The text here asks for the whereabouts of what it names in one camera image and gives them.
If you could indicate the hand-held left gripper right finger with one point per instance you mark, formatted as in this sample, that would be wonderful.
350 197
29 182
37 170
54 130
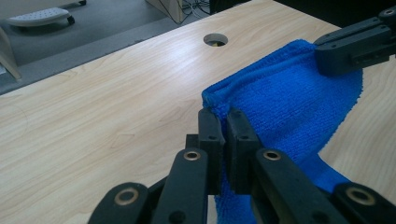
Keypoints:
241 149

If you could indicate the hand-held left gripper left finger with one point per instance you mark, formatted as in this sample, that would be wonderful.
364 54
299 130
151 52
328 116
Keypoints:
211 143

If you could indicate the blue microfibre cloth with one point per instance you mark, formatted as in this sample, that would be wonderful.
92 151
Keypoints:
280 109

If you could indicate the dark furniture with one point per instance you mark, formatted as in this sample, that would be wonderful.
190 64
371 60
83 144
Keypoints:
327 9

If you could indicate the beige cabinet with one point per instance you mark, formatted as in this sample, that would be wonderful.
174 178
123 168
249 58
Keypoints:
168 7

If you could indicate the white base with black caster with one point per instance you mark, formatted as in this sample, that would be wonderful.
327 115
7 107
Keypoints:
81 2

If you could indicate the beige furniture leg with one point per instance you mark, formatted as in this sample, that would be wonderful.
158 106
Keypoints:
7 53

